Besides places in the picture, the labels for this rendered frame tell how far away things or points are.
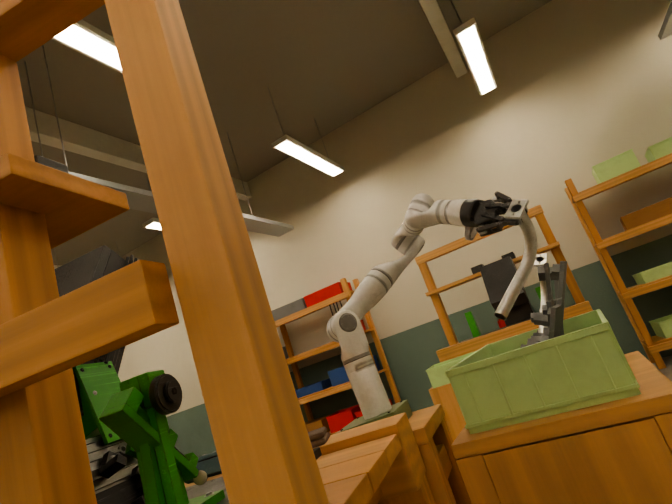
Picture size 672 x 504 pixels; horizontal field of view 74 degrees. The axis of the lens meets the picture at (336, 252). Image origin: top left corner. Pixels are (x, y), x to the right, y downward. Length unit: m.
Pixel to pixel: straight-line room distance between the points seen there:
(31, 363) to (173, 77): 0.46
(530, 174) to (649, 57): 1.85
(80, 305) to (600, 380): 1.08
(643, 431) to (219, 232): 0.97
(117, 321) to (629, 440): 1.04
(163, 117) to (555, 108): 6.19
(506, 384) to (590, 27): 6.18
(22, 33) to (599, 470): 1.50
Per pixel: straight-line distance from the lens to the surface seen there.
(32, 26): 1.13
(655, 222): 5.74
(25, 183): 0.90
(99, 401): 1.28
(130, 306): 0.64
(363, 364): 1.40
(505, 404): 1.28
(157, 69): 0.79
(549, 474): 1.25
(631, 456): 1.23
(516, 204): 1.19
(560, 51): 6.98
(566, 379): 1.25
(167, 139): 0.73
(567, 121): 6.63
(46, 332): 0.75
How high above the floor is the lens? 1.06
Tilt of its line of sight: 14 degrees up
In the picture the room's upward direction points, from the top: 19 degrees counter-clockwise
